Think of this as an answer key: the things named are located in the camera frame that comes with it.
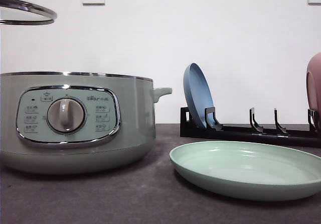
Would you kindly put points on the pink plate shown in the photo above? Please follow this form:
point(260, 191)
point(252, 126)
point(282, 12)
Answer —
point(313, 85)

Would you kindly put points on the black plate rack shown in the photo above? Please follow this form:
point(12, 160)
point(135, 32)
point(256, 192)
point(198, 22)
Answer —
point(252, 133)

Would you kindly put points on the glass steamer lid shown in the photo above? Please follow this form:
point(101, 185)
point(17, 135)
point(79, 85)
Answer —
point(17, 12)

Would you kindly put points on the blue plate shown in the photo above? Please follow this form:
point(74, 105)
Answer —
point(197, 93)

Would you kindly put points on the green plate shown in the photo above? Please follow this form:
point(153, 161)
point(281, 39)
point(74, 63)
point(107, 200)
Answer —
point(249, 170)

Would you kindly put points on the green electric steamer pot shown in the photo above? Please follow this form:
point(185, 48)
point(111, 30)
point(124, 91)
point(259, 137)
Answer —
point(55, 122)

